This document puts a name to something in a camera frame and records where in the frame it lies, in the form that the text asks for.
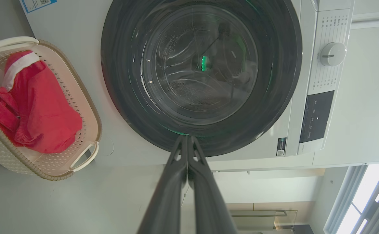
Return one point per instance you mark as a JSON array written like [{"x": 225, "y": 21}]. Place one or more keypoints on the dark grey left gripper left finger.
[{"x": 166, "y": 195}]

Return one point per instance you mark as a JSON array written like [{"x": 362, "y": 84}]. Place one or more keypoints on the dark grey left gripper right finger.
[{"x": 209, "y": 198}]

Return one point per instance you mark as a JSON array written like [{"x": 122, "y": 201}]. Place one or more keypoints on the round glass washing machine door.
[{"x": 121, "y": 81}]

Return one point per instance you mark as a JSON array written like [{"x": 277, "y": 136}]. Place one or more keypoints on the red garment with white band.
[{"x": 46, "y": 110}]

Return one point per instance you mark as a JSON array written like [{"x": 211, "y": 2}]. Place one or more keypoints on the cream perforated laundry basket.
[{"x": 85, "y": 107}]

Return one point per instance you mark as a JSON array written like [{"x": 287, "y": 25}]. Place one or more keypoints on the white front-loading washing machine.
[{"x": 79, "y": 29}]

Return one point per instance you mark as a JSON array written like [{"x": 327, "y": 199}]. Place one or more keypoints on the glass panel furniture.
[{"x": 264, "y": 219}]

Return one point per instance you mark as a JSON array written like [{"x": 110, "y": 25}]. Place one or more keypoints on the small QR code sticker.
[{"x": 281, "y": 148}]

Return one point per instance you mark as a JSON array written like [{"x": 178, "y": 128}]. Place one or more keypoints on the black washer control display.
[{"x": 316, "y": 117}]

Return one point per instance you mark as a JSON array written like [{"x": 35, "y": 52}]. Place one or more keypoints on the grey framed window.
[{"x": 365, "y": 201}]

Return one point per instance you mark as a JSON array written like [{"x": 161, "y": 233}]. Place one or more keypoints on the white round washer dial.
[{"x": 332, "y": 54}]

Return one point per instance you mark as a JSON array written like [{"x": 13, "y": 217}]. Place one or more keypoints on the blue energy label sticker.
[{"x": 36, "y": 5}]

